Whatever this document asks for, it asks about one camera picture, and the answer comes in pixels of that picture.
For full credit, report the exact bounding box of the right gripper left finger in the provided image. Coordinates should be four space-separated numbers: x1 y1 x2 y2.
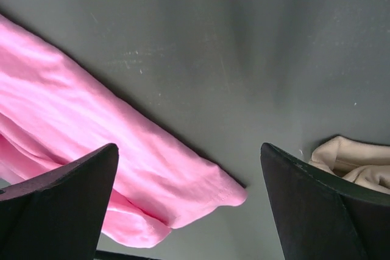
1 143 118 259

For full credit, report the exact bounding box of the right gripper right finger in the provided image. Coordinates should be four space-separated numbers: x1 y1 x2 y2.
260 143 389 259

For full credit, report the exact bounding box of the pink towel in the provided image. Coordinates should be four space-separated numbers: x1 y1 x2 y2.
1 18 247 248

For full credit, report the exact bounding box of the beige folded towel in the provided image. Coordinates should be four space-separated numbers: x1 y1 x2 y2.
308 136 389 194

